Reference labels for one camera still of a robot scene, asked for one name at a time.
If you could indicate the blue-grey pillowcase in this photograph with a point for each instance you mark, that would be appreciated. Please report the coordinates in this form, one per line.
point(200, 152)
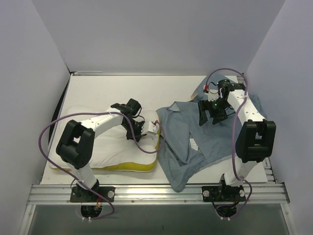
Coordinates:
point(190, 148)

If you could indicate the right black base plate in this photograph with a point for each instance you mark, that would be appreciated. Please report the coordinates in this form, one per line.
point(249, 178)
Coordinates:
point(223, 193)

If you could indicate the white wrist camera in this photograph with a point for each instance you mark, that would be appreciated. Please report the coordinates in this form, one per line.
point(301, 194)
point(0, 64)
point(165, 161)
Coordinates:
point(150, 128)
point(212, 95)

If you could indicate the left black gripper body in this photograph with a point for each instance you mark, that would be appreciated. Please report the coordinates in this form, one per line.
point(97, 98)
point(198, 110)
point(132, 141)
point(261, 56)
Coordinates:
point(135, 131)

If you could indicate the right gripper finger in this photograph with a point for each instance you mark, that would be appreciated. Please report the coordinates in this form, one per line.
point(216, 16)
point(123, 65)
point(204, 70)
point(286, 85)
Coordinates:
point(217, 118)
point(203, 106)

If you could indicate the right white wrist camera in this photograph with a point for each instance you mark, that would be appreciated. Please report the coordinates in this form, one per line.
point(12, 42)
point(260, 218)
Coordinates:
point(212, 95)

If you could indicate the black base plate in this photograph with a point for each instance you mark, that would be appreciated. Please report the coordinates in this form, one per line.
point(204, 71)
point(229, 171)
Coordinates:
point(223, 193)
point(82, 195)

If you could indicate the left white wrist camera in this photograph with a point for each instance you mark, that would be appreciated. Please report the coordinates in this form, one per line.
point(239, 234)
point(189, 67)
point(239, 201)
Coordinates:
point(150, 128)

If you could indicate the white pillow yellow edge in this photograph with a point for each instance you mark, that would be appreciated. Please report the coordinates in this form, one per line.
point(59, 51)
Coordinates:
point(112, 151)

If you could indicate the front aluminium rail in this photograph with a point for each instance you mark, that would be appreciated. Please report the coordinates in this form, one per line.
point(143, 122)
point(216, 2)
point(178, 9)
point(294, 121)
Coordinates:
point(153, 195)

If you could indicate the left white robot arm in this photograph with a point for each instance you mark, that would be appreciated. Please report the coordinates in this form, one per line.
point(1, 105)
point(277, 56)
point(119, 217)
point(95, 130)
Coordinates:
point(76, 143)

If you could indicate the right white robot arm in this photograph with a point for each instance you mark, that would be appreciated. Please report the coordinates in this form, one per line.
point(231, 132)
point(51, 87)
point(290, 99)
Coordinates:
point(230, 94)

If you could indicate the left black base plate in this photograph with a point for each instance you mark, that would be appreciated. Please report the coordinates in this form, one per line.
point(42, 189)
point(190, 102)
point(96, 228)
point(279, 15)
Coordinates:
point(82, 195)

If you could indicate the back aluminium rail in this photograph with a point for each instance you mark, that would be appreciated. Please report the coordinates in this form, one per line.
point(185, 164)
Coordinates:
point(87, 73)

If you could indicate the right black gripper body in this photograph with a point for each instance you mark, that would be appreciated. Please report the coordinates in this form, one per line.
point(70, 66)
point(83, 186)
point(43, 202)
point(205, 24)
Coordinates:
point(211, 110)

